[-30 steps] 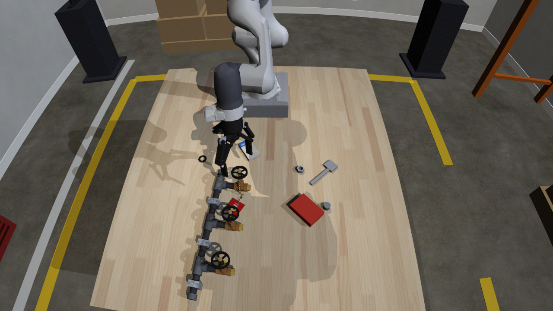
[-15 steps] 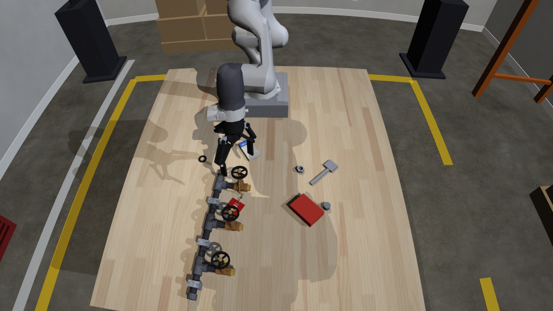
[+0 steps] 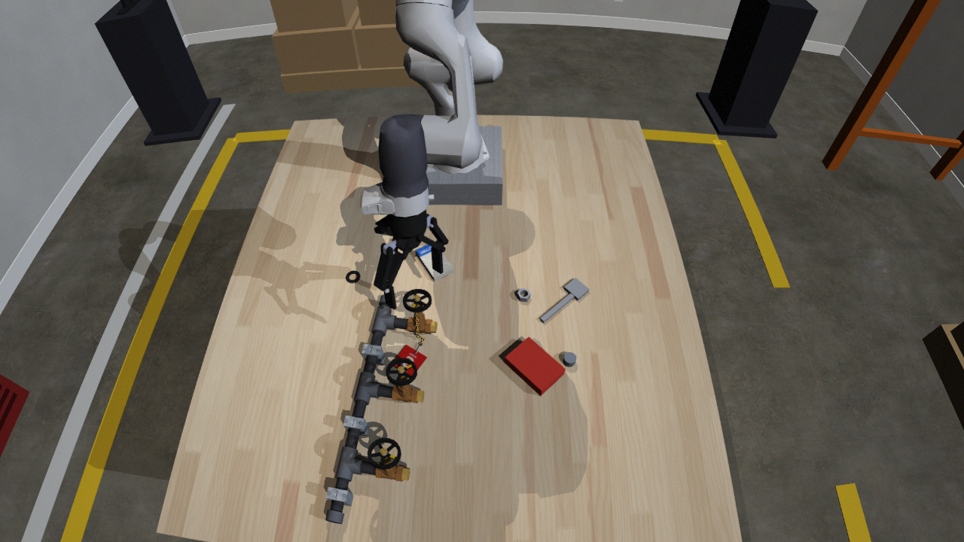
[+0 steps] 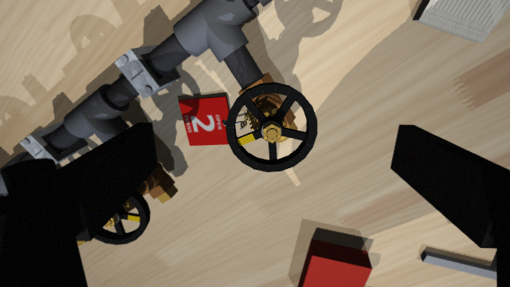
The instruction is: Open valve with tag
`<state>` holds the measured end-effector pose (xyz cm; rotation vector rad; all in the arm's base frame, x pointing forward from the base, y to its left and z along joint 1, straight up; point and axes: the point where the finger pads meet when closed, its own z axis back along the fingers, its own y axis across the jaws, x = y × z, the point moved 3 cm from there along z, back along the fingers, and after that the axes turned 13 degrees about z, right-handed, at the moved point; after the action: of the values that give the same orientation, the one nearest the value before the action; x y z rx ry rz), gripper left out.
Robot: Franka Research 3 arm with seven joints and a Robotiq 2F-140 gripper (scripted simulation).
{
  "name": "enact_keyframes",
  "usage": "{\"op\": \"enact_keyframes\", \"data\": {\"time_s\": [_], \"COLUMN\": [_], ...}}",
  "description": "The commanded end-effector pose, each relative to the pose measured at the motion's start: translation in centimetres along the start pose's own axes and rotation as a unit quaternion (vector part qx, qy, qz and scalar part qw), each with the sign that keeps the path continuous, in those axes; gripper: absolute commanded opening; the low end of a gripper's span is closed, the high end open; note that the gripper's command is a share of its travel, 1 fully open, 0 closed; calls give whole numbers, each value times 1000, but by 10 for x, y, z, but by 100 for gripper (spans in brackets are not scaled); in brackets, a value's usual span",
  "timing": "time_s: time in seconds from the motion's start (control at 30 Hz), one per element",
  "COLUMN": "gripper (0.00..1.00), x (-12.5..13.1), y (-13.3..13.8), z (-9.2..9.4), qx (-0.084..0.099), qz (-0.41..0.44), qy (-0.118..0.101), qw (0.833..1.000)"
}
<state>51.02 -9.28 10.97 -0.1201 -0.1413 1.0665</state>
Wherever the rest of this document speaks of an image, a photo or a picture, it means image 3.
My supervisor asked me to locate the red rectangular block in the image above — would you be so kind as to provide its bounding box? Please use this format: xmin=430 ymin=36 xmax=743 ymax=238
xmin=505 ymin=337 xmax=566 ymax=396

